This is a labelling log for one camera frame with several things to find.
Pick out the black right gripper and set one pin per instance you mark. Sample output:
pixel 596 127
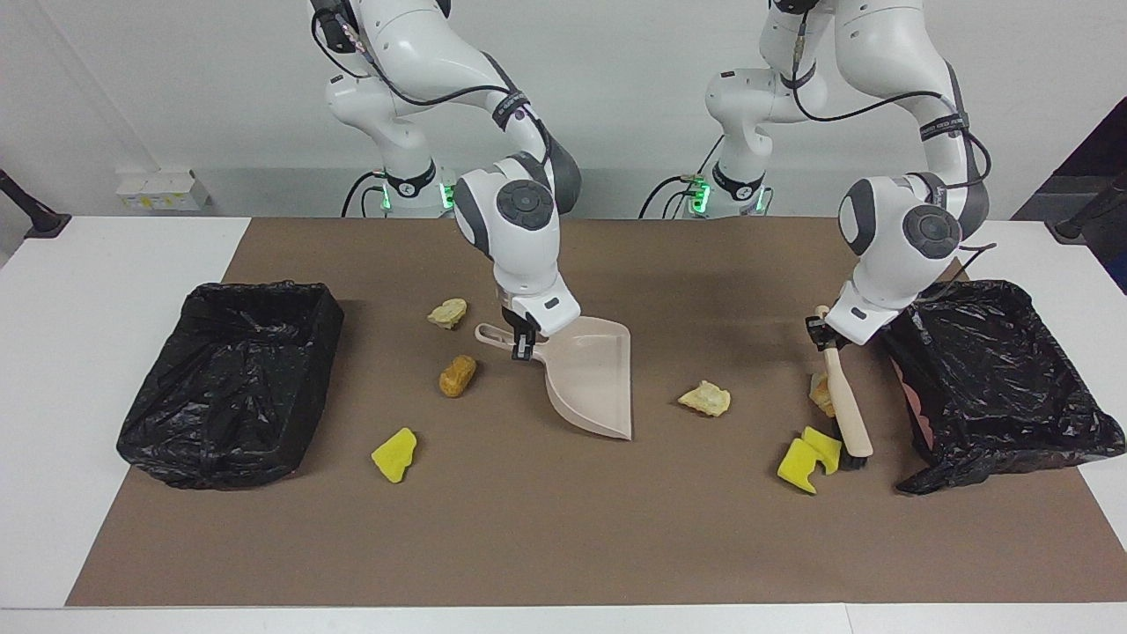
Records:
pixel 511 319

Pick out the striped croissant piece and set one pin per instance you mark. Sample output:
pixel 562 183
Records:
pixel 821 396

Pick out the beige hand brush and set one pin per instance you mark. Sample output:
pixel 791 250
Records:
pixel 847 405

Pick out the beige plastic dustpan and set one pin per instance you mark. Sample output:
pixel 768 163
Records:
pixel 590 379

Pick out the large yellow sponge piece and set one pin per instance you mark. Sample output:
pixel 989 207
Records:
pixel 797 467

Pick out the pale bread chunk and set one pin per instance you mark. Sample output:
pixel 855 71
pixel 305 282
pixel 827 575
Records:
pixel 447 313
pixel 704 399

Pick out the black bag lined pink bin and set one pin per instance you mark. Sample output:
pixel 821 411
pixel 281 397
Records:
pixel 995 379

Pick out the brown bread roll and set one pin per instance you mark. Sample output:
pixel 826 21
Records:
pixel 458 376

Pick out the brown table mat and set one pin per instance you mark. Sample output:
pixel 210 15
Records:
pixel 528 563

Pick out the black stand leg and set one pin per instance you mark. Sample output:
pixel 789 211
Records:
pixel 31 211
pixel 1087 211

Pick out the white wall socket box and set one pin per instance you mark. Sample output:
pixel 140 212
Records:
pixel 163 189

